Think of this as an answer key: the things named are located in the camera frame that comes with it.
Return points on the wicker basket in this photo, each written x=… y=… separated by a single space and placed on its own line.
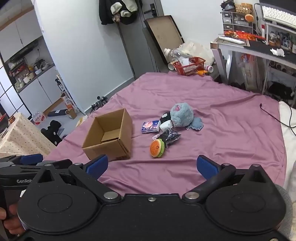
x=243 y=8

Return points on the white paper cup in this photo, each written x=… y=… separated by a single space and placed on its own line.
x=171 y=66

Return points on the grey fabric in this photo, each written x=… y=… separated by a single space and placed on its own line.
x=286 y=208

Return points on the blue tissue pack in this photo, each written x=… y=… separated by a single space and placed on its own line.
x=150 y=126

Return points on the dark grey door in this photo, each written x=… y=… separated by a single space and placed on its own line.
x=138 y=46

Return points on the white keyboard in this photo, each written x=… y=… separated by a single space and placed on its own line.
x=277 y=14

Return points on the white figurine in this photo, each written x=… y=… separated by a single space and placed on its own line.
x=277 y=52

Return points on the shiny black patterned bag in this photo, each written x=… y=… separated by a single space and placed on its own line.
x=170 y=136

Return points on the burger plush toy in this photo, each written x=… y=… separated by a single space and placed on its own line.
x=156 y=147

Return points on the purple bedsheet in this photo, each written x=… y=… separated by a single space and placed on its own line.
x=219 y=104

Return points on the grey drawer organizer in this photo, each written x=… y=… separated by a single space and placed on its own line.
x=233 y=20

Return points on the black plush slippers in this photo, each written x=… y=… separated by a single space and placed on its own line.
x=52 y=132

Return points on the white monitor stand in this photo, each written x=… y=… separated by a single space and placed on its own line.
x=267 y=32

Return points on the black desk mat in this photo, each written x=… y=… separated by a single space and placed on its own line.
x=259 y=47

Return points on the white kitchen cabinet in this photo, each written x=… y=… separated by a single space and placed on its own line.
x=39 y=92

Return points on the small cardboard box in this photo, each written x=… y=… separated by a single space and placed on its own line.
x=71 y=113

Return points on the white metal desk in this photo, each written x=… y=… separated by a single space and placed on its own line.
x=233 y=47

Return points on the person's left hand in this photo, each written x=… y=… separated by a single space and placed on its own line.
x=12 y=209

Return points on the small orange plush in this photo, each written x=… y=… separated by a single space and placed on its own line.
x=249 y=17

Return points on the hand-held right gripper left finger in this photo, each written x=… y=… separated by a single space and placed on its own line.
x=98 y=165

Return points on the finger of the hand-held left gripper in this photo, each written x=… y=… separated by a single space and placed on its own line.
x=31 y=159
x=62 y=163

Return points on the hanging dark clothes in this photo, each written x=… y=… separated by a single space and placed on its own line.
x=108 y=11

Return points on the brown cardboard box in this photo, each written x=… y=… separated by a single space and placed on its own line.
x=111 y=139

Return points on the grey plush toy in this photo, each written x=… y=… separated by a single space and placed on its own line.
x=182 y=114

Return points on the red plastic basket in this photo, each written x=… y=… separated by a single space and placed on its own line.
x=188 y=68

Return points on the white quilt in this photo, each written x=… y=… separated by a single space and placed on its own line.
x=289 y=143

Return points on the clear water bottle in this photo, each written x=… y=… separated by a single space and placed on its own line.
x=172 y=53

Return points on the dotted tablecloth table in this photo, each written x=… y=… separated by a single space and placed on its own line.
x=20 y=136

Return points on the black felt pouch white patch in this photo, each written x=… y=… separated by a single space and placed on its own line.
x=165 y=115

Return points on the orange toy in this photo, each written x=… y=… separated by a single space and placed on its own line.
x=201 y=73

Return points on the white cloth bag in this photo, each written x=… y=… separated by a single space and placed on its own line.
x=198 y=49

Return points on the brown flat tray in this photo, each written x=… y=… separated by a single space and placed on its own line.
x=161 y=32

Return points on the pack of water bottles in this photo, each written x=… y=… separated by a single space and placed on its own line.
x=38 y=118

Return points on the kitchenware on counter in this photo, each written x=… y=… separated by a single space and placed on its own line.
x=25 y=73

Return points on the red packets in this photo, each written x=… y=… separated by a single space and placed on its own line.
x=242 y=35

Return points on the pink white roll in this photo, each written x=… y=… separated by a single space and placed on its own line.
x=208 y=68

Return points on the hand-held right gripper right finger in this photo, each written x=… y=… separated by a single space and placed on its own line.
x=206 y=168

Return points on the clear plastic bag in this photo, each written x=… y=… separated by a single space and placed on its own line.
x=249 y=69

